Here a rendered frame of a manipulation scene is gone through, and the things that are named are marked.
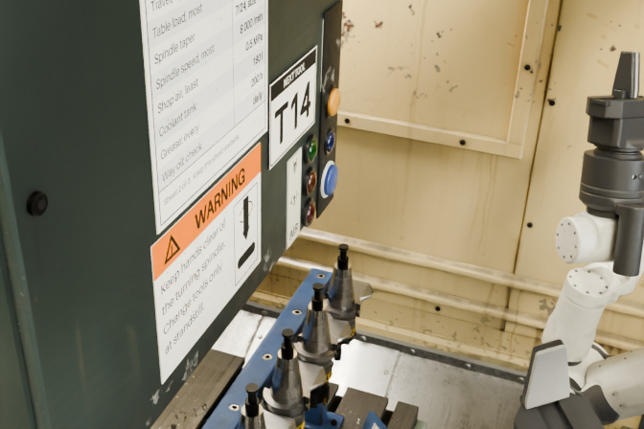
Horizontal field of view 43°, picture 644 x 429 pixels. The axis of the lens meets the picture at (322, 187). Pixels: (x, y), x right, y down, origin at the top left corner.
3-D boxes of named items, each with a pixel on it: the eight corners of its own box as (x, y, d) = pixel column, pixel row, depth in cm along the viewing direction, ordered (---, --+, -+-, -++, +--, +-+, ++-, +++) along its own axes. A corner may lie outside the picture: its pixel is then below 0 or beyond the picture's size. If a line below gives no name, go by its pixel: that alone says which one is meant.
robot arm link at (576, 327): (576, 269, 126) (541, 359, 137) (545, 299, 119) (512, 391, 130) (641, 304, 121) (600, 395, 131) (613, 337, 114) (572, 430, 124)
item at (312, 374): (331, 371, 117) (332, 367, 116) (318, 395, 112) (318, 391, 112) (286, 358, 119) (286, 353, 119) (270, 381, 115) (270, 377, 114)
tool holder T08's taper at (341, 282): (334, 289, 131) (336, 254, 128) (359, 298, 129) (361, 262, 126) (321, 304, 128) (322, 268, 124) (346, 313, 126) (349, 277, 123)
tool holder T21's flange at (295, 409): (281, 384, 115) (281, 371, 114) (317, 401, 113) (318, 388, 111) (254, 411, 111) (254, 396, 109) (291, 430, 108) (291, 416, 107)
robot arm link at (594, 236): (624, 175, 119) (614, 251, 122) (557, 176, 116) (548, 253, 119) (674, 193, 108) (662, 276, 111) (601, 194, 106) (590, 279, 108)
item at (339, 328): (356, 326, 126) (356, 322, 126) (344, 347, 122) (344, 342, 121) (312, 315, 128) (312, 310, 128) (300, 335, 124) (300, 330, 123)
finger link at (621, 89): (641, 52, 109) (634, 99, 110) (619, 50, 111) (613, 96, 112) (633, 52, 108) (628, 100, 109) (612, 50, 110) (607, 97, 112)
